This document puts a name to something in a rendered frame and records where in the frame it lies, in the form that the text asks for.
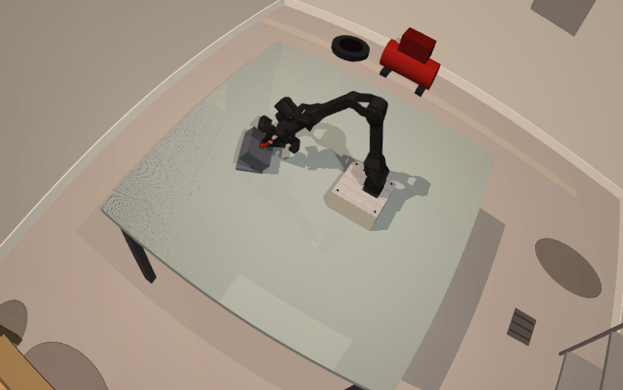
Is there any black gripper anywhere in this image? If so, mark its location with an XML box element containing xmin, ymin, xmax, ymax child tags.
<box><xmin>257</xmin><ymin>115</ymin><xmax>300</xmax><ymax>153</ymax></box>

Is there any grey sloped panel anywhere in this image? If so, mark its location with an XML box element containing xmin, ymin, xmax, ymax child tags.
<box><xmin>236</xmin><ymin>127</ymin><xmax>273</xmax><ymax>173</ymax></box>

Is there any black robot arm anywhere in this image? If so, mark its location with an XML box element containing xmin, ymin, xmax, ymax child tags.
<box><xmin>275</xmin><ymin>91</ymin><xmax>390</xmax><ymax>198</ymax></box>

